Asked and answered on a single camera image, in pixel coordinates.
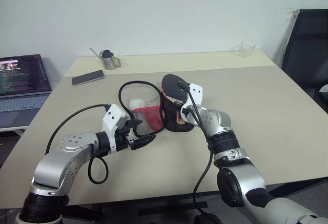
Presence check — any clear red paddle case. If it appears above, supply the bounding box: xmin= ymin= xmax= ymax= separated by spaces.
xmin=118 ymin=80 xmax=165 ymax=136

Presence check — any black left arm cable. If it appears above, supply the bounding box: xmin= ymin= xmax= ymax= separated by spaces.
xmin=45 ymin=103 xmax=111 ymax=185

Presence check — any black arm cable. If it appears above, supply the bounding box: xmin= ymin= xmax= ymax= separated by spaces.
xmin=45 ymin=103 xmax=111 ymax=185
xmin=177 ymin=80 xmax=216 ymax=218

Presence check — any black office chair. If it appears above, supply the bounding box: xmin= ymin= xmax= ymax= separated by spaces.
xmin=281 ymin=9 xmax=328 ymax=108

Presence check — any thin metal straw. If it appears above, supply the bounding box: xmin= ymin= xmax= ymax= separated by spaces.
xmin=89 ymin=47 xmax=104 ymax=59

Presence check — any white side table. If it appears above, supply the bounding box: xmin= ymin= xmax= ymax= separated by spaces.
xmin=0 ymin=124 xmax=29 ymax=139

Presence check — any white ball in case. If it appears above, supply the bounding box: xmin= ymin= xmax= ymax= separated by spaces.
xmin=128 ymin=97 xmax=147 ymax=111

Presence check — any open grey laptop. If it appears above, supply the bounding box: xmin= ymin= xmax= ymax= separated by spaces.
xmin=0 ymin=54 xmax=53 ymax=130

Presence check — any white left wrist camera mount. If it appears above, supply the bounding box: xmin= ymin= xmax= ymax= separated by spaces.
xmin=101 ymin=104 xmax=129 ymax=155

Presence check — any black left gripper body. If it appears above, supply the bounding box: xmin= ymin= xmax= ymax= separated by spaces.
xmin=114 ymin=123 xmax=135 ymax=153

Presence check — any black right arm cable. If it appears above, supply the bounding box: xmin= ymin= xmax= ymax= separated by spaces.
xmin=177 ymin=80 xmax=216 ymax=218

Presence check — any steel pitcher cup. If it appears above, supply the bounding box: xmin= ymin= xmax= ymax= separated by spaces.
xmin=101 ymin=50 xmax=124 ymax=71

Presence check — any black smartphone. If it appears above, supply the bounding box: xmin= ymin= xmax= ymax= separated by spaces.
xmin=71 ymin=70 xmax=106 ymax=87

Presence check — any clear glass cup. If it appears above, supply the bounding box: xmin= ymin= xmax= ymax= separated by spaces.
xmin=239 ymin=40 xmax=257 ymax=59

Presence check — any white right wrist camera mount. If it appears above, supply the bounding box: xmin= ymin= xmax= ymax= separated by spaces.
xmin=180 ymin=83 xmax=204 ymax=122

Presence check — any white object on chair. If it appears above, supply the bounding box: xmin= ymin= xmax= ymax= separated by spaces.
xmin=318 ymin=84 xmax=328 ymax=99

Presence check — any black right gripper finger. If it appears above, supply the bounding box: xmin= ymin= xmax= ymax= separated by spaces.
xmin=165 ymin=121 xmax=195 ymax=134
xmin=159 ymin=98 xmax=177 ymax=125

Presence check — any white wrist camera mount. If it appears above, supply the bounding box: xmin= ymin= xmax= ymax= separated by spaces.
xmin=180 ymin=83 xmax=204 ymax=122
xmin=101 ymin=104 xmax=129 ymax=155

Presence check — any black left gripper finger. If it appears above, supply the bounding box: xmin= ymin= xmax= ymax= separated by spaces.
xmin=130 ymin=134 xmax=157 ymax=151
xmin=125 ymin=118 xmax=143 ymax=130

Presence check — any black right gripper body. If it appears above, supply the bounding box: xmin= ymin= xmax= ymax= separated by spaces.
xmin=173 ymin=100 xmax=191 ymax=125

